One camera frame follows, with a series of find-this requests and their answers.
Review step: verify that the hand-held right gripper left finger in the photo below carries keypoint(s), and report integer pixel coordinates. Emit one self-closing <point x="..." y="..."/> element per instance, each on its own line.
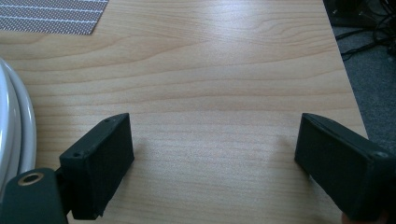
<point x="96" y="168"/>

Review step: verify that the white plate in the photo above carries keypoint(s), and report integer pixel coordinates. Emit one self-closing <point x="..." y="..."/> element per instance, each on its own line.
<point x="14" y="124"/>

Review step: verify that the striped woven placemat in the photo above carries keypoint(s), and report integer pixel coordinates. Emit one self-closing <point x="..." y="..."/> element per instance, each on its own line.
<point x="53" y="15"/>

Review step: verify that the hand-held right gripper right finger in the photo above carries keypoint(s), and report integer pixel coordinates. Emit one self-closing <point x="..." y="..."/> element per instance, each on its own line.
<point x="342" y="168"/>

